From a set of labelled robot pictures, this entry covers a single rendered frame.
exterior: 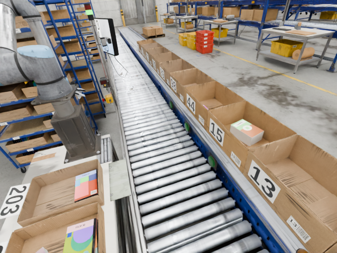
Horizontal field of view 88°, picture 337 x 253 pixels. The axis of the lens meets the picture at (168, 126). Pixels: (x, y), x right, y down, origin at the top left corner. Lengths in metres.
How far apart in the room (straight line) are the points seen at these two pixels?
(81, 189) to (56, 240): 0.25
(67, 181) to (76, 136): 0.30
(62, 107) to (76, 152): 0.35
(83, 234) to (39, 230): 0.24
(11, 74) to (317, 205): 1.57
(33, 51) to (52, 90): 0.21
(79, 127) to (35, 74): 0.39
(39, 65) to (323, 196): 1.52
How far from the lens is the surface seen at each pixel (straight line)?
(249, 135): 1.13
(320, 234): 0.81
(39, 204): 1.31
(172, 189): 1.08
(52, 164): 1.53
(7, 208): 1.26
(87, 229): 1.03
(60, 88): 1.23
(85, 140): 1.38
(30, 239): 1.21
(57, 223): 1.13
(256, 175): 0.91
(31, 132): 2.53
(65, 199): 1.24
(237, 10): 8.59
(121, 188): 1.14
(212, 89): 1.58
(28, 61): 1.20
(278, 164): 1.11
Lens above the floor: 1.64
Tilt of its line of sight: 36 degrees down
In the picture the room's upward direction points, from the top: 6 degrees counter-clockwise
